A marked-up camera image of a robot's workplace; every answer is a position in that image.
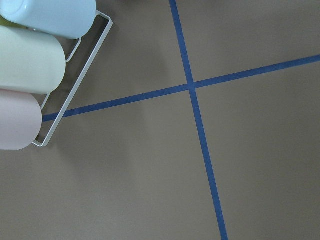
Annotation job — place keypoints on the white wire cup rack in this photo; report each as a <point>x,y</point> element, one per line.
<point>79,80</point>

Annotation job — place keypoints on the pink cup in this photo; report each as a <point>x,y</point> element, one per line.
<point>20,120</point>

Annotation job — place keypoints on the white cup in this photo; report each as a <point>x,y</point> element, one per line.
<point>30,61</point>

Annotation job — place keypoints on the light blue cup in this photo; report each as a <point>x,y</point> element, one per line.
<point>71,19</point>

